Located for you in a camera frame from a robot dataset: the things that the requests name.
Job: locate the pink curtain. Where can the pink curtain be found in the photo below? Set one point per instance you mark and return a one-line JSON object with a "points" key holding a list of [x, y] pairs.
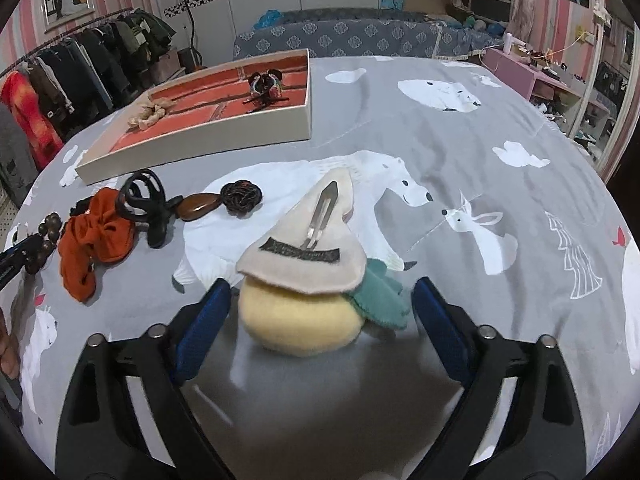
{"points": [[530, 0]]}

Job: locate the black claw hair clip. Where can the black claw hair clip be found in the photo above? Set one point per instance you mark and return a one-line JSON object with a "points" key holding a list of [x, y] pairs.
{"points": [[157, 220]]}

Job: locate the felt hat plush hair clip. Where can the felt hat plush hair clip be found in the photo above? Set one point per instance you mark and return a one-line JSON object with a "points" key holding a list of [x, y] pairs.
{"points": [[300, 327]]}

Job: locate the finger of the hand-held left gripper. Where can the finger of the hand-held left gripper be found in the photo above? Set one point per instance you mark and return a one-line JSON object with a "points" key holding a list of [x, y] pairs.
{"points": [[17, 257]]}

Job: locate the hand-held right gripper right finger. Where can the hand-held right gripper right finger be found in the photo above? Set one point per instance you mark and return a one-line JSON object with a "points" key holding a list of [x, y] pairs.
{"points": [[442, 332]]}

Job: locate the metal clothes rack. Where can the metal clothes rack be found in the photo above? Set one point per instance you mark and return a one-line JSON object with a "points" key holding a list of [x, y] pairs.
{"points": [[75, 30]]}

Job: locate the person's left hand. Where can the person's left hand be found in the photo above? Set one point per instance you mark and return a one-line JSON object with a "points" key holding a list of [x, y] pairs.
{"points": [[7, 350]]}

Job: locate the black slim hair clip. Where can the black slim hair clip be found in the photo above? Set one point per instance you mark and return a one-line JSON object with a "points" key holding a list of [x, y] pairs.
{"points": [[267, 100]]}

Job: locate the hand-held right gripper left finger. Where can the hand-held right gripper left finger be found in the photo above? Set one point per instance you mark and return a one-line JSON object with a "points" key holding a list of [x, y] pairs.
{"points": [[200, 332]]}

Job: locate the beige scrunchie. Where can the beige scrunchie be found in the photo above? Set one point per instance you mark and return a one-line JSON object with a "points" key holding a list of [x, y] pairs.
{"points": [[146, 116]]}

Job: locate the bed with blue patterned cover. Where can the bed with blue patterned cover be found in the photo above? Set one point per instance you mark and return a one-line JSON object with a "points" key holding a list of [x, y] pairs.
{"points": [[350, 37]]}

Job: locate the beige tray with red lining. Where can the beige tray with red lining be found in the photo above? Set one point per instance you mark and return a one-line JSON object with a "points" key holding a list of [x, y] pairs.
{"points": [[200, 146]]}

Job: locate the pink desk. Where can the pink desk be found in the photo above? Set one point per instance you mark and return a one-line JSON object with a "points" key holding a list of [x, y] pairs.
{"points": [[520, 77]]}

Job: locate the row of hanging clothes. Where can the row of hanging clothes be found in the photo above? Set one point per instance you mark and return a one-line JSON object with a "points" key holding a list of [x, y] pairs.
{"points": [[100, 60]]}

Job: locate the grey printed blanket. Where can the grey printed blanket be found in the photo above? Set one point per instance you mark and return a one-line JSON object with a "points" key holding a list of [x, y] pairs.
{"points": [[450, 170]]}

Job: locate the brown oval hair clip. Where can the brown oval hair clip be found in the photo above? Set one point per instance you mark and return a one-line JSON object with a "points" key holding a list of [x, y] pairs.
{"points": [[197, 207]]}

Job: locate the garment steamer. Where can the garment steamer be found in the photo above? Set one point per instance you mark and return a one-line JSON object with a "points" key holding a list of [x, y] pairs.
{"points": [[190, 55]]}

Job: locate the white framed standing mirror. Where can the white framed standing mirror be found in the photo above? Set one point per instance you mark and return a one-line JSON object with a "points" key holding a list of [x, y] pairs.
{"points": [[617, 85]]}

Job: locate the blue bundle of cloth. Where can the blue bundle of cloth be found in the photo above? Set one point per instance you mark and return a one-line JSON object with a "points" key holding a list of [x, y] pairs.
{"points": [[267, 18]]}

